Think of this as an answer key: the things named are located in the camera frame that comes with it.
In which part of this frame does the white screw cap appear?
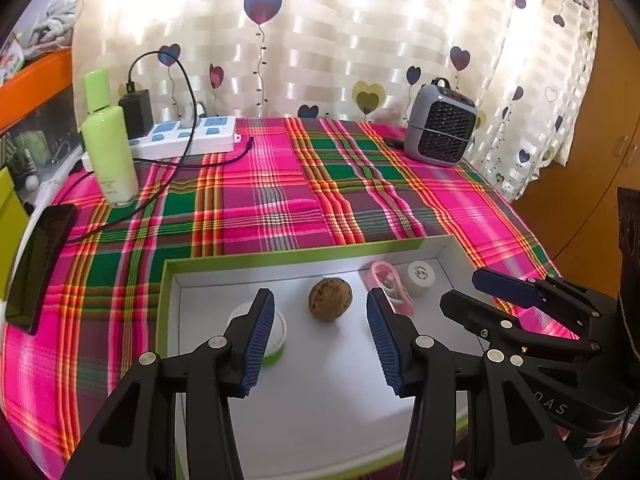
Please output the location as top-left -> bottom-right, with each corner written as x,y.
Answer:
404,258 -> 437,298

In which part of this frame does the black charger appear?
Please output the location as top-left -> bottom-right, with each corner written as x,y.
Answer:
118,89 -> 155,140

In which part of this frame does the green lotion bottle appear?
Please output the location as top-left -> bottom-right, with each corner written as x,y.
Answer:
81,69 -> 139,208

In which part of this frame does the white plug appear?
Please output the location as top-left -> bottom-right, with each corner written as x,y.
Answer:
180,102 -> 207,128

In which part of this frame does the green white cardboard box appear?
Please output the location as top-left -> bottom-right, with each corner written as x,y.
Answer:
154,234 -> 506,480

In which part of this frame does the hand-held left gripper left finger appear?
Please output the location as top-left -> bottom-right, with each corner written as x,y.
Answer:
61,287 -> 277,480

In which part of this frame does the grey space heater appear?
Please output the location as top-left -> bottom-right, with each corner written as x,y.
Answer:
403,77 -> 478,167

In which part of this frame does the white disc gadget green base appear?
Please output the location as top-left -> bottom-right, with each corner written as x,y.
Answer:
227,300 -> 288,368

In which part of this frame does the wooden cabinet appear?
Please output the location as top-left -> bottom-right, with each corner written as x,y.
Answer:
515,0 -> 640,281

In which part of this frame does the black charging cable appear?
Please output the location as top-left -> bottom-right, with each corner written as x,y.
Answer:
70,50 -> 254,243

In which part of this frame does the pink plastic clip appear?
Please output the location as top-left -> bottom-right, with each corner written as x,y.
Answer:
367,260 -> 415,317

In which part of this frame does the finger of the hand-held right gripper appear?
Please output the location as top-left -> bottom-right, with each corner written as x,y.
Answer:
471,268 -> 608,336
439,290 -> 603,361

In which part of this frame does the orange lidded storage bin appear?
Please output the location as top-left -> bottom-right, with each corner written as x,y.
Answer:
0,47 -> 76,133

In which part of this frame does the heart print curtain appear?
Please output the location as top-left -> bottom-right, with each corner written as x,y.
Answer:
72,0 -> 601,201

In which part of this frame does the brown walnut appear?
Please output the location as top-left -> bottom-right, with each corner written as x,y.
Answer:
307,278 -> 355,322

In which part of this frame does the white blue power strip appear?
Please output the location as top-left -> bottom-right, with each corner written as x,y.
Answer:
80,116 -> 241,171

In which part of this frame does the clear storage bin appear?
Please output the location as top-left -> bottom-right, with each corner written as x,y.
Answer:
0,92 -> 86,181

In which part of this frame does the lime green shoe box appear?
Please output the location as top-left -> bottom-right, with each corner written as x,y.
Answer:
0,167 -> 31,301

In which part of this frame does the pink green plaid tablecloth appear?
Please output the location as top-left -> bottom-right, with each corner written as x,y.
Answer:
0,116 -> 576,480

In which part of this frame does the black smartphone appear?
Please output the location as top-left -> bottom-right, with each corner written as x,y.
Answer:
4,203 -> 78,336

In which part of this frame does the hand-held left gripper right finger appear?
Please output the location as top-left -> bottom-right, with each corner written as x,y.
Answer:
366,287 -> 581,480

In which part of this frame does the white bundle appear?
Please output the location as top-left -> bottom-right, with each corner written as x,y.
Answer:
30,0 -> 83,56

